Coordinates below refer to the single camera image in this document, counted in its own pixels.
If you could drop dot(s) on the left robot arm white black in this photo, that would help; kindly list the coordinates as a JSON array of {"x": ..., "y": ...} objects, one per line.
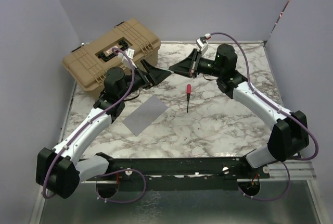
[{"x": 60, "y": 170}]

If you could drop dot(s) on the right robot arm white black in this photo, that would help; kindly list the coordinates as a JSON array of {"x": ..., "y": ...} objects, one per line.
[{"x": 288, "y": 134}]

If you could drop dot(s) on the red handled screwdriver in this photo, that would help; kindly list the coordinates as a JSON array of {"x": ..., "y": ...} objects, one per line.
[{"x": 188, "y": 92}]

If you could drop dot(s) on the aluminium extrusion frame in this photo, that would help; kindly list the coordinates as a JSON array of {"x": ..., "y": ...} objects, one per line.
[{"x": 298, "y": 170}]

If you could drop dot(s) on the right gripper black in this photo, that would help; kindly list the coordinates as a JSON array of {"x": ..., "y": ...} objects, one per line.
[{"x": 189, "y": 66}]

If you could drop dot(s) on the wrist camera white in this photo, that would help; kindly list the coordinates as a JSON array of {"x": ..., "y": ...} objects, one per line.
[
  {"x": 202, "y": 42},
  {"x": 127, "y": 60}
]

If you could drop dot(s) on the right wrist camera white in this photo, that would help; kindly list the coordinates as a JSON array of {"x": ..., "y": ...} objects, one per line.
[{"x": 202, "y": 42}]

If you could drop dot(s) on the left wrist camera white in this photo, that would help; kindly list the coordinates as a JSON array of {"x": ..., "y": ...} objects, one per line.
[{"x": 127, "y": 60}]

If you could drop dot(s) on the tan plastic tool case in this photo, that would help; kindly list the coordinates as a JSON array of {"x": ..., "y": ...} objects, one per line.
[{"x": 89, "y": 63}]

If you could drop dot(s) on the grey envelope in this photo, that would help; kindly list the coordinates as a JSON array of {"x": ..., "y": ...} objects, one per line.
[{"x": 145, "y": 115}]

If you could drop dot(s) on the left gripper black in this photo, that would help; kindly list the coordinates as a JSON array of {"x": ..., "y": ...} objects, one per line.
[{"x": 152, "y": 76}]

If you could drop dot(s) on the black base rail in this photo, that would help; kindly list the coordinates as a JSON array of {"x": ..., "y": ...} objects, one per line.
[{"x": 180, "y": 174}]

